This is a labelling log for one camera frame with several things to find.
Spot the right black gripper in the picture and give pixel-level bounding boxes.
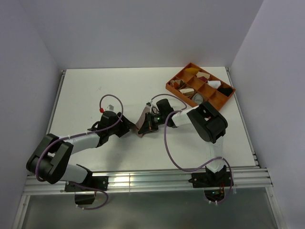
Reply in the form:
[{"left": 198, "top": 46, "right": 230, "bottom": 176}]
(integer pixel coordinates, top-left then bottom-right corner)
[{"left": 139, "top": 112, "right": 166, "bottom": 135}]

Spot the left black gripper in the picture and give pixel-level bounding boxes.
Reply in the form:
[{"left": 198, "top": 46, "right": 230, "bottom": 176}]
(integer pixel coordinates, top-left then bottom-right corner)
[{"left": 108, "top": 112, "right": 135, "bottom": 137}]

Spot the beige sock with red stripes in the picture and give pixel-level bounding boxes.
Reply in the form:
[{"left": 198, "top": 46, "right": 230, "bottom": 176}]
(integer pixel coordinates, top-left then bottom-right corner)
[{"left": 135, "top": 106, "right": 150, "bottom": 138}]

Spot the grey sock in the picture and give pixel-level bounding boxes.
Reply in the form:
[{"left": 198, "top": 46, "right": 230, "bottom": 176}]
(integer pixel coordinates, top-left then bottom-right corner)
[{"left": 192, "top": 93, "right": 204, "bottom": 105}]

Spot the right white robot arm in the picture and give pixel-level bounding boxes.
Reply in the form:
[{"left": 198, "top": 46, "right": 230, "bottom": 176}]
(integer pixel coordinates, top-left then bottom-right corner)
[{"left": 136, "top": 99, "right": 229, "bottom": 186}]

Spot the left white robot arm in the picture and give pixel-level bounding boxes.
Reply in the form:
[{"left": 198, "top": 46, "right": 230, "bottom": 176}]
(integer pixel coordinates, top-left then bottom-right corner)
[{"left": 26, "top": 111, "right": 135, "bottom": 190}]

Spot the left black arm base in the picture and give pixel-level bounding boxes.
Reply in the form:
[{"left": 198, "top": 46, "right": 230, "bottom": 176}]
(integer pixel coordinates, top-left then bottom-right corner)
[{"left": 64, "top": 176, "right": 109, "bottom": 210}]

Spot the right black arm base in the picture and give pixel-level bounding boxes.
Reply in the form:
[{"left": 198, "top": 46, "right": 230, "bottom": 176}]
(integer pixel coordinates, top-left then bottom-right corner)
[{"left": 188, "top": 168, "right": 234, "bottom": 202}]

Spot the brown patterned rolled sock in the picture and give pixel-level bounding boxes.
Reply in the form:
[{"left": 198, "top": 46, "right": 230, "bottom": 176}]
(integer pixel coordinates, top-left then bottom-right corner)
[{"left": 170, "top": 79, "right": 185, "bottom": 90}]

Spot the beige brown rolled sock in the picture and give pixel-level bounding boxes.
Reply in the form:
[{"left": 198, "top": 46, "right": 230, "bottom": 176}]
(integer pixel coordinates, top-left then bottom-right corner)
[{"left": 179, "top": 87, "right": 195, "bottom": 97}]

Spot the orange compartment tray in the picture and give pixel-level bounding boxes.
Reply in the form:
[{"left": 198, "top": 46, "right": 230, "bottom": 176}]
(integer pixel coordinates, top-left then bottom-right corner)
[{"left": 164, "top": 62, "right": 237, "bottom": 114}]

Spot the yellow rolled sock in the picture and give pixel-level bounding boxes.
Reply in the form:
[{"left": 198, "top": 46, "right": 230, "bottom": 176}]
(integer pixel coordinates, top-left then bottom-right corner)
[{"left": 185, "top": 67, "right": 200, "bottom": 75}]

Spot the red beige rolled sock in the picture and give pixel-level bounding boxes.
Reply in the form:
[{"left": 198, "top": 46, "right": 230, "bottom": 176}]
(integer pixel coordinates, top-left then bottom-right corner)
[{"left": 196, "top": 72, "right": 211, "bottom": 82}]

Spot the white rolled sock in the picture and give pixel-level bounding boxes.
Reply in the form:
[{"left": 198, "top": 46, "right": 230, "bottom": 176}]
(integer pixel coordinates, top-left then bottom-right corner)
[{"left": 207, "top": 81, "right": 222, "bottom": 89}]

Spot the black rolled sock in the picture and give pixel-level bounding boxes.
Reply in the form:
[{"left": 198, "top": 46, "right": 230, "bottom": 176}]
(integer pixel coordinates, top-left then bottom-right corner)
[{"left": 217, "top": 87, "right": 234, "bottom": 97}]

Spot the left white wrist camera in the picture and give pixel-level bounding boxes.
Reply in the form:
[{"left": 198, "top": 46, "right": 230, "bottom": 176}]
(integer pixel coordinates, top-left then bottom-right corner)
[{"left": 99, "top": 104, "right": 114, "bottom": 114}]

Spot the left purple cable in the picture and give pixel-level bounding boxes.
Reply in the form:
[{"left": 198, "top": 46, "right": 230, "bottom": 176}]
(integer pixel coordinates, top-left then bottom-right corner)
[{"left": 35, "top": 94, "right": 124, "bottom": 210}]

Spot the purple cable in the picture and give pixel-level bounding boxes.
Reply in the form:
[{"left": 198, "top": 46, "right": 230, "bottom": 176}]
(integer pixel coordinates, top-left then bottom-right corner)
[
  {"left": 147, "top": 94, "right": 234, "bottom": 205},
  {"left": 35, "top": 94, "right": 124, "bottom": 210}
]

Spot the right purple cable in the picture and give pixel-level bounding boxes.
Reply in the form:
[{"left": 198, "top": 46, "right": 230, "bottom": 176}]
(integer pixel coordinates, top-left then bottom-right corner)
[{"left": 147, "top": 94, "right": 234, "bottom": 205}]

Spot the aluminium frame rail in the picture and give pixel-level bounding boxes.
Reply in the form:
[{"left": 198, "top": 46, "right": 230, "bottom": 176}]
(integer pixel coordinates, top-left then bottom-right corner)
[{"left": 22, "top": 168, "right": 273, "bottom": 196}]

